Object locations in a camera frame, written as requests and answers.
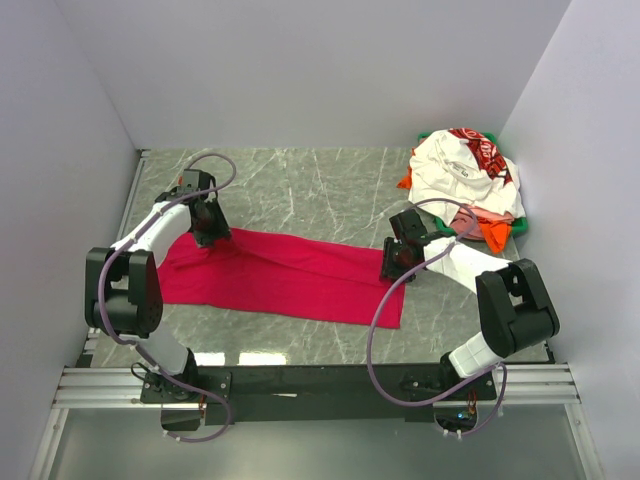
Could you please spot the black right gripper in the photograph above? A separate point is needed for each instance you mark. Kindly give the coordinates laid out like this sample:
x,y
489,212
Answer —
x,y
390,245

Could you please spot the aluminium rail frame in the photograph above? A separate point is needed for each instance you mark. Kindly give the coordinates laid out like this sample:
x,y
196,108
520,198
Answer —
x,y
281,353

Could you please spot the magenta red t shirt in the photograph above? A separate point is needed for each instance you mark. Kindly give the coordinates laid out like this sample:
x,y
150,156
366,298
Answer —
x,y
281,274

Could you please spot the green plastic laundry basket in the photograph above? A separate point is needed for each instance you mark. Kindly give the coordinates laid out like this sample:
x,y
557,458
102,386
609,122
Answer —
x,y
482,225

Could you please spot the red white printed t shirt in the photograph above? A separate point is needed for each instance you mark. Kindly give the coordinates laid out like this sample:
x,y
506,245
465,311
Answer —
x,y
486,153

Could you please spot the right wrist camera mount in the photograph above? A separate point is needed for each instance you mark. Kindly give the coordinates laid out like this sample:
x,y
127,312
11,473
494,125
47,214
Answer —
x,y
408,227

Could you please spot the orange t shirt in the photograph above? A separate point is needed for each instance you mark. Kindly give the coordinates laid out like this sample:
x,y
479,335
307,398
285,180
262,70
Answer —
x,y
495,235

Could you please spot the pink t shirt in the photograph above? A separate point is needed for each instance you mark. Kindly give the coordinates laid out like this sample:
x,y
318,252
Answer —
x,y
472,220

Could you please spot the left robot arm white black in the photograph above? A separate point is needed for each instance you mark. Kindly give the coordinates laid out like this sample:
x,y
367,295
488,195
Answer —
x,y
123,295

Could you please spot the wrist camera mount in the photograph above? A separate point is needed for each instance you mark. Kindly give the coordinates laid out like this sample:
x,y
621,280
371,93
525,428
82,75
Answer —
x,y
408,227
193,180

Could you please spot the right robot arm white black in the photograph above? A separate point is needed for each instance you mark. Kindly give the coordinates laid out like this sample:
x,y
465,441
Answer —
x,y
515,309

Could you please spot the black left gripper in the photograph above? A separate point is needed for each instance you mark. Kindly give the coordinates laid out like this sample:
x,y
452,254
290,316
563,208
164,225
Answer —
x,y
220,230

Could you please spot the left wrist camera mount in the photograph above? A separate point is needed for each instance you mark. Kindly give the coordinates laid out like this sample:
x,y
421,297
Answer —
x,y
193,180

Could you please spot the black base beam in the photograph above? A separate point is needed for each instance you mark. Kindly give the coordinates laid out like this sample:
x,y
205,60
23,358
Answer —
x,y
275,393

